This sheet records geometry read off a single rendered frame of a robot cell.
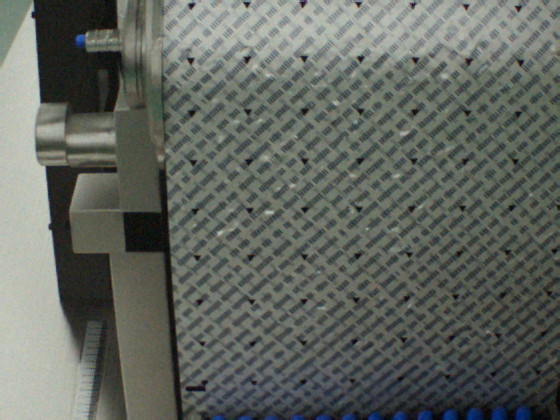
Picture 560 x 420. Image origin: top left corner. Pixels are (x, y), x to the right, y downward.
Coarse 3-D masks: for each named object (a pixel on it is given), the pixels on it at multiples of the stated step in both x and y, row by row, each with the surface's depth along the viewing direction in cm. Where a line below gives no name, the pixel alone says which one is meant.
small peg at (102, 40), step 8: (88, 32) 75; (96, 32) 75; (104, 32) 75; (112, 32) 75; (120, 32) 75; (88, 40) 75; (96, 40) 75; (104, 40) 75; (112, 40) 75; (120, 40) 75; (88, 48) 75; (96, 48) 75; (104, 48) 75; (112, 48) 75; (120, 48) 76
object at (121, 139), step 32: (96, 128) 79; (128, 128) 78; (96, 160) 80; (128, 160) 79; (96, 192) 82; (128, 192) 80; (160, 192) 80; (96, 224) 81; (128, 224) 81; (160, 224) 81; (128, 256) 83; (160, 256) 83; (128, 288) 84; (160, 288) 84; (128, 320) 85; (160, 320) 85; (128, 352) 87; (160, 352) 87; (128, 384) 88; (160, 384) 88; (128, 416) 89; (160, 416) 89
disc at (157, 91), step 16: (160, 0) 67; (160, 16) 67; (160, 32) 67; (160, 48) 67; (160, 64) 67; (160, 80) 67; (160, 96) 68; (160, 112) 68; (160, 128) 69; (160, 144) 70; (160, 160) 71
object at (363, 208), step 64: (192, 192) 71; (256, 192) 72; (320, 192) 72; (384, 192) 72; (448, 192) 72; (512, 192) 72; (192, 256) 73; (256, 256) 73; (320, 256) 74; (384, 256) 74; (448, 256) 74; (512, 256) 74; (192, 320) 76; (256, 320) 76; (320, 320) 76; (384, 320) 76; (448, 320) 76; (512, 320) 76; (192, 384) 78; (256, 384) 78; (320, 384) 78; (384, 384) 78; (448, 384) 78; (512, 384) 78
